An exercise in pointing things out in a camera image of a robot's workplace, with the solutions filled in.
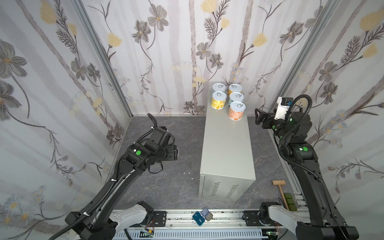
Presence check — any brown labelled can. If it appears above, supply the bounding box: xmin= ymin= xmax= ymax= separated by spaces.
xmin=229 ymin=101 xmax=246 ymax=121

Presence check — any yellow can with silver lid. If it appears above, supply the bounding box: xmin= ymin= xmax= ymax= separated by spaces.
xmin=211 ymin=91 xmax=227 ymax=110

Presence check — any light blue labelled can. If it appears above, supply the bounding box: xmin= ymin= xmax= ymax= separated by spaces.
xmin=212 ymin=83 xmax=227 ymax=93

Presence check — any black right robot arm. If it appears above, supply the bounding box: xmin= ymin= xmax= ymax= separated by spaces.
xmin=255 ymin=109 xmax=359 ymax=240

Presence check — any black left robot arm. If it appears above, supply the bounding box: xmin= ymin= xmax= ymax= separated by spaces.
xmin=51 ymin=126 xmax=179 ymax=240

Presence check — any grey metal cabinet counter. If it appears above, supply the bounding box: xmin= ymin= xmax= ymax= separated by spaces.
xmin=198 ymin=107 xmax=256 ymax=203

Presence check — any small wooden mallet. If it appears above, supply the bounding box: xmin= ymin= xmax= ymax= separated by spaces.
xmin=272 ymin=180 xmax=289 ymax=210

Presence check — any small blue grey device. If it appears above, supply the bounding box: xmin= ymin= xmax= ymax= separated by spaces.
xmin=192 ymin=208 xmax=214 ymax=226

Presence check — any green block stack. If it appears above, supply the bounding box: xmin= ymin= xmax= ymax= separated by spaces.
xmin=284 ymin=193 xmax=298 ymax=212

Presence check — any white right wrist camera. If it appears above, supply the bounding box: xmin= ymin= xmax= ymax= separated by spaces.
xmin=274 ymin=97 xmax=294 ymax=120

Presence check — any black corrugated right cable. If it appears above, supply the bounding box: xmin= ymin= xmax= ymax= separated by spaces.
xmin=277 ymin=94 xmax=324 ymax=183

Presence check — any black corrugated cable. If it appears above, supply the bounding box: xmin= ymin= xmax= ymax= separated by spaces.
xmin=277 ymin=94 xmax=324 ymax=183
xmin=47 ymin=113 xmax=160 ymax=240

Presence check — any black corrugated left cable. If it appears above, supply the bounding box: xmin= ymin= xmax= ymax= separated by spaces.
xmin=47 ymin=113 xmax=160 ymax=240

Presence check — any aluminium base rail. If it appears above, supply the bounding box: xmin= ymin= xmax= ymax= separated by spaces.
xmin=111 ymin=206 xmax=292 ymax=240

